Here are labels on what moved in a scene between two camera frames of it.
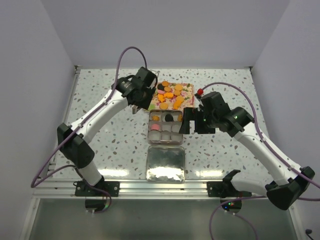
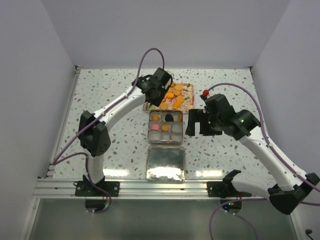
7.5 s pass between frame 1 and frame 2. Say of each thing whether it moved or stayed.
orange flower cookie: moved
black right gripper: stayed
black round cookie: stayed
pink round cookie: stayed
